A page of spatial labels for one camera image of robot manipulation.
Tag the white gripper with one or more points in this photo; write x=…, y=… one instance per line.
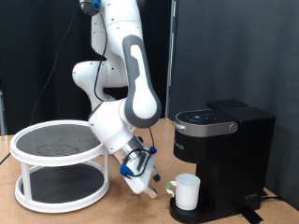
x=140, y=174

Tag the white mug with green tape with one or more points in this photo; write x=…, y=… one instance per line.
x=187, y=191

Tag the black Keurig coffee machine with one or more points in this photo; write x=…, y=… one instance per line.
x=236, y=149

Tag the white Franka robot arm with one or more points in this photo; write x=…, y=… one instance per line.
x=124, y=81

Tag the white two-tier turntable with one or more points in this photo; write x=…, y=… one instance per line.
x=59, y=160

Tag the black tape strip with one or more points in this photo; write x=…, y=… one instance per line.
x=252, y=216

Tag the grey metal pole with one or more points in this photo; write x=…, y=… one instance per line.
x=1, y=109

